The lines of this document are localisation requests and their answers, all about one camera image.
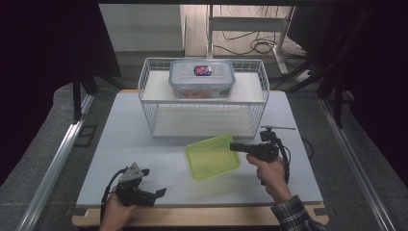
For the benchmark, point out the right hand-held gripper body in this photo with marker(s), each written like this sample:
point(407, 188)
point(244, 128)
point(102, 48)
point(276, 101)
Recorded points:
point(264, 150)

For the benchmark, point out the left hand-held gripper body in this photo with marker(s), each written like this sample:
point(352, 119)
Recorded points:
point(131, 189)

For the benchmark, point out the clear container with green lid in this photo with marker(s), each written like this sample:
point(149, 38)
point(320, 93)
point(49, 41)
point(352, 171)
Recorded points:
point(211, 159)

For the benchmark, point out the clear container with blue lid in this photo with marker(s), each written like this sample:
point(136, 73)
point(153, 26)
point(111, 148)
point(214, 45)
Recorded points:
point(200, 80)

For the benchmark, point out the person's right hand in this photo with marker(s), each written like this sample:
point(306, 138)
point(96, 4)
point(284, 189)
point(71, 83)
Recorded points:
point(272, 179)

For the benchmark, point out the person's left hand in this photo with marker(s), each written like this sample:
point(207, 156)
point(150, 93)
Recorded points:
point(114, 215)

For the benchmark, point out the black metal stand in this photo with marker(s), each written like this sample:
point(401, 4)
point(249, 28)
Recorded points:
point(77, 99)
point(338, 102)

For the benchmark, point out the aluminium rail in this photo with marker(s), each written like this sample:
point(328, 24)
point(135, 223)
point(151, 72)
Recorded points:
point(54, 166)
point(356, 166)

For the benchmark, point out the white metal desk frame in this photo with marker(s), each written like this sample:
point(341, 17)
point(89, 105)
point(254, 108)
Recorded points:
point(247, 24)

